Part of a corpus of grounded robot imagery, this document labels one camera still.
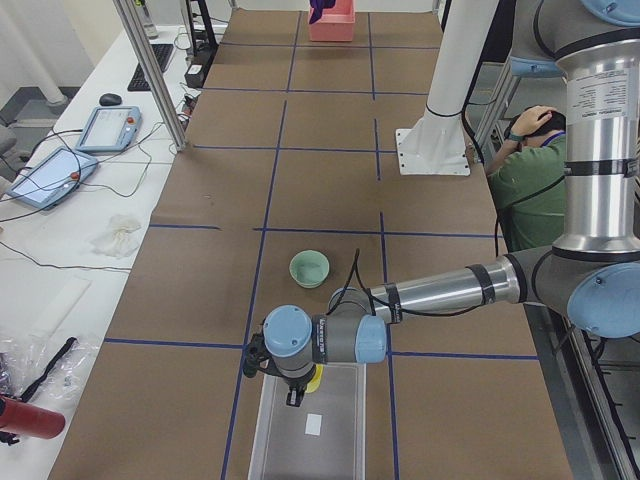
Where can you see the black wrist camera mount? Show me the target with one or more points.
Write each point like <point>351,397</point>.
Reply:
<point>256,357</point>

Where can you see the black computer mouse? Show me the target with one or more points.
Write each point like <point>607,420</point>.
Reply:
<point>110,99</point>

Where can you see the mint green bowl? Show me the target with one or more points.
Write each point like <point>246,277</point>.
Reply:
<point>309,268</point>

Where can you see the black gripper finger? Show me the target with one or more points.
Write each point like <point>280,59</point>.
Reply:
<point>295,397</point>

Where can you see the near teach pendant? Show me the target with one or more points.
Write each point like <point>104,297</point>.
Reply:
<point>54,179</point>

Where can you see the clear plastic bin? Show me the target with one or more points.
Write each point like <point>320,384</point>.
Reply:
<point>323,438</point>

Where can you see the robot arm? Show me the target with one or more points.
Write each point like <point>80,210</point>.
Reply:
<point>589,274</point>

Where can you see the red cylinder bottle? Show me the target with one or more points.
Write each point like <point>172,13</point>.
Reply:
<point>26,419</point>

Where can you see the crumpled white tissue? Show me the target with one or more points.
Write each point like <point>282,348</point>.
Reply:
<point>118,240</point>

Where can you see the pink plastic tray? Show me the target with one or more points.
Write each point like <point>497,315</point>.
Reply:
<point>336,24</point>

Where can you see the person in green shirt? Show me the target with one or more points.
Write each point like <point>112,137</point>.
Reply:
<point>526,178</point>

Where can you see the far teach pendant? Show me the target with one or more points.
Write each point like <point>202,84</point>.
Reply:
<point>109,130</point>

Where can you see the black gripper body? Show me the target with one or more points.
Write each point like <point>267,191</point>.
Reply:
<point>294,383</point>

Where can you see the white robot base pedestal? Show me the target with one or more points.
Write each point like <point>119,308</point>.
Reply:
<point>435,145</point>

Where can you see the aluminium frame post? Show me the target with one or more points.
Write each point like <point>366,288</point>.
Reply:
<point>150,66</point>

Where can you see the teach pendant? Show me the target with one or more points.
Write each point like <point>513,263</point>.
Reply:
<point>109,130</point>
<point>54,179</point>

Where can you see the purple microfiber cloth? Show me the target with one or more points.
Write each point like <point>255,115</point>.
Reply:
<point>317,8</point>

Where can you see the yellow plastic cup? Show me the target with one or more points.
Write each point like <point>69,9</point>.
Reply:
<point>315,381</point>

